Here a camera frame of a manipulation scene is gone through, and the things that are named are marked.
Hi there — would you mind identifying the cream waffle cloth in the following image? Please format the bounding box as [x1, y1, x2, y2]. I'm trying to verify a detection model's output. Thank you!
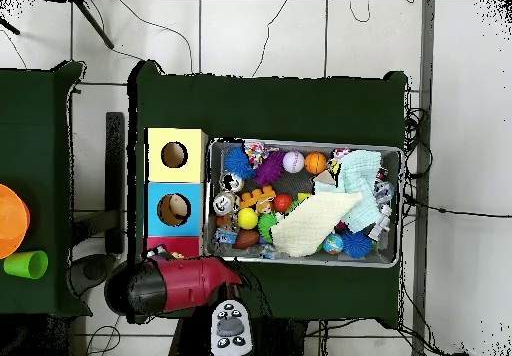
[271, 190, 363, 258]

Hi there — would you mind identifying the mint green waffle cloth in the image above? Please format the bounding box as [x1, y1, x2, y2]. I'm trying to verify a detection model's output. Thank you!
[313, 149, 383, 233]

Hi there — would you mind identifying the wooden three-hole box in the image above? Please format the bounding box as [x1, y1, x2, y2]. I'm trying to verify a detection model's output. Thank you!
[142, 127, 208, 259]

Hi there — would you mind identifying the silver mesh bin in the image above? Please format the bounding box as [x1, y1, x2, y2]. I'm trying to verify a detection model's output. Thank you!
[203, 138, 403, 269]

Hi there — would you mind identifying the grey floor base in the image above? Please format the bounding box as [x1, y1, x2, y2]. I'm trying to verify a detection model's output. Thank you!
[67, 252, 118, 297]

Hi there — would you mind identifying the yellow ball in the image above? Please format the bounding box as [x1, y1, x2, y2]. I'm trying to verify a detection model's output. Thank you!
[237, 207, 260, 230]

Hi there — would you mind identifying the orange toy brick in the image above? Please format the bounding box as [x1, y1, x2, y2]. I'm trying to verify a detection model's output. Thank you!
[240, 185, 277, 208]

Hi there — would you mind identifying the blue fuzzy ball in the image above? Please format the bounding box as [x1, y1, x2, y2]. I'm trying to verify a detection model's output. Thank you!
[222, 145, 255, 181]

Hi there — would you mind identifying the red ball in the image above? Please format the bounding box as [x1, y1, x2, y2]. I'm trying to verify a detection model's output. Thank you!
[272, 193, 294, 213]

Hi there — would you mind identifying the green plastic cup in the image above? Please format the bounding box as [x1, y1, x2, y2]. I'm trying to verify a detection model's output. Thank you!
[3, 250, 49, 280]

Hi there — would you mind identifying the purple spiky ball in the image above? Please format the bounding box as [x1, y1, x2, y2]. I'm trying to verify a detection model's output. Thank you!
[253, 151, 286, 187]

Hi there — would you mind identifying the orange bowl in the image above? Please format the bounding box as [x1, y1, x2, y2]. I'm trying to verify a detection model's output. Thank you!
[0, 183, 31, 260]

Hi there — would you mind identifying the white toy baseball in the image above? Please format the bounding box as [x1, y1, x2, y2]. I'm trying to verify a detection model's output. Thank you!
[282, 150, 306, 174]

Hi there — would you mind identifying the dark green tablecloth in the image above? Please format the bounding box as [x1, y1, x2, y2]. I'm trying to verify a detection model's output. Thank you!
[127, 60, 409, 329]
[0, 60, 93, 318]

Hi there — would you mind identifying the orange toy basketball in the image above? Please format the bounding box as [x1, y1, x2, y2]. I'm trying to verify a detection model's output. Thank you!
[304, 151, 328, 176]

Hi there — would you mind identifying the black tripod leg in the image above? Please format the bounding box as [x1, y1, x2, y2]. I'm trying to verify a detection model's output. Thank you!
[0, 15, 20, 36]
[73, 0, 115, 50]

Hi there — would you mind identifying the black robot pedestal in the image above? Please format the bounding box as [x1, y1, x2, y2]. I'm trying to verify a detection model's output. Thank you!
[251, 317, 309, 356]

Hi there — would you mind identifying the black floor cable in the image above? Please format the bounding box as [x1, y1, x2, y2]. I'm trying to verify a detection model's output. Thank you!
[403, 195, 512, 219]

